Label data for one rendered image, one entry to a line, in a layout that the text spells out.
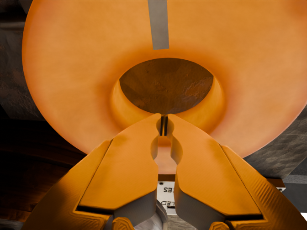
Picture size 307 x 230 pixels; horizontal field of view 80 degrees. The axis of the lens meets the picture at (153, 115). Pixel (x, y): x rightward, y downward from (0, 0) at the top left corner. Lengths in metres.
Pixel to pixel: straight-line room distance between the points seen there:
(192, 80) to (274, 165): 0.30
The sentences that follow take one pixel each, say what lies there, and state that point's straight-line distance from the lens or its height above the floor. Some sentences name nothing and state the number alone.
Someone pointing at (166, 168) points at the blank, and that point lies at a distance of 0.16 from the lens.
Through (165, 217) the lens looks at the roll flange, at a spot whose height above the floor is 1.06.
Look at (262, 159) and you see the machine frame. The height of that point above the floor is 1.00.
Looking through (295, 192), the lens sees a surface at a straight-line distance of 9.60.
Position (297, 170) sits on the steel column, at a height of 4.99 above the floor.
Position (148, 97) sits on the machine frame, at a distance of 0.19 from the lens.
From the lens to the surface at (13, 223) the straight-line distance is 0.23.
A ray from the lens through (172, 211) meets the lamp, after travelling 0.52.
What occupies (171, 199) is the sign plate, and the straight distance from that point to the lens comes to 0.47.
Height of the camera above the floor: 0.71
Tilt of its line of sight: 43 degrees up
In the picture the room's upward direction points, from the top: 177 degrees counter-clockwise
